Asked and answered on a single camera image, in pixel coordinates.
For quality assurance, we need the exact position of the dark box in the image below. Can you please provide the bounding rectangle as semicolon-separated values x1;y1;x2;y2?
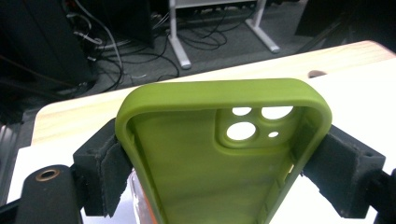
0;0;94;91

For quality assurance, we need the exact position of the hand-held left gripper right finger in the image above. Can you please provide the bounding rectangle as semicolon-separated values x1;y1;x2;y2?
301;124;387;219

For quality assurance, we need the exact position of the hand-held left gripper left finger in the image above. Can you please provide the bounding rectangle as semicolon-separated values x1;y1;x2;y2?
73;118;134;218

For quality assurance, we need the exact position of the green clown print phone case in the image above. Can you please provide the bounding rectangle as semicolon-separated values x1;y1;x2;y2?
114;77;333;224

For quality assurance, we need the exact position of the black cable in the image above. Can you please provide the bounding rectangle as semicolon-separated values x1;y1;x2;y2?
179;8;260;51
102;51;181;91

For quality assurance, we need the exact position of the grey cable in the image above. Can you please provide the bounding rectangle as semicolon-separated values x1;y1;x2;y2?
73;0;125;82

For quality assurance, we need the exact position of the white metal table frame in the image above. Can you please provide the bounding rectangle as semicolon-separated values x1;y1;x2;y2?
167;0;281;70

